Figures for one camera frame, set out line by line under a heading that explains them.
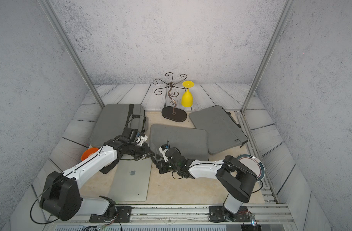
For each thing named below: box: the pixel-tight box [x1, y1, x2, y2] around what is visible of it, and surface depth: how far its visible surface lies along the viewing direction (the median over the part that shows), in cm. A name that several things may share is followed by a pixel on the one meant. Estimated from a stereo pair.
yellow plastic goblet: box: [181, 80, 195, 108], surface depth 97 cm
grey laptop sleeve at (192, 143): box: [149, 123, 209, 162], surface depth 96 cm
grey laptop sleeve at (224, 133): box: [188, 104, 249, 155], surface depth 108 cm
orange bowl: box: [81, 147, 100, 162], surface depth 94 cm
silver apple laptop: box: [108, 157, 153, 202], surface depth 88 cm
